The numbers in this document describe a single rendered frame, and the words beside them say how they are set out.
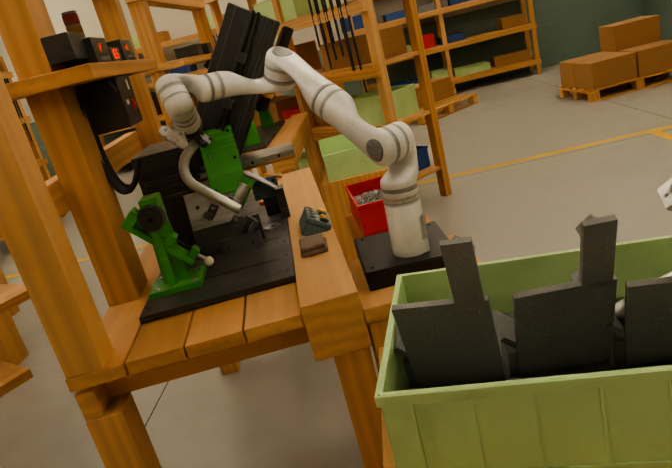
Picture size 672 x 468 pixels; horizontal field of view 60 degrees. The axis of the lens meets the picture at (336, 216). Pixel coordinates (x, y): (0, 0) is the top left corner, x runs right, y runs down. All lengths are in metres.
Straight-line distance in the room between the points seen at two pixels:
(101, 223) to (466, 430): 1.18
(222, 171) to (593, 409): 1.35
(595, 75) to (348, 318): 6.36
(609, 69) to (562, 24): 3.93
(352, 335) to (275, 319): 0.19
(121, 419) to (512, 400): 0.96
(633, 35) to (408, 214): 6.90
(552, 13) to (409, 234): 10.03
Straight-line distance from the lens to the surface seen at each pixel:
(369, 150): 1.39
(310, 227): 1.79
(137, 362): 1.44
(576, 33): 11.48
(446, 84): 9.12
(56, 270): 1.39
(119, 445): 1.57
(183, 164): 1.79
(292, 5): 5.04
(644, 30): 8.23
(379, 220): 1.93
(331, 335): 1.39
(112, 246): 1.76
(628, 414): 0.92
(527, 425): 0.91
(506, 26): 10.57
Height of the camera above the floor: 1.46
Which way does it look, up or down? 17 degrees down
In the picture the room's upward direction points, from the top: 14 degrees counter-clockwise
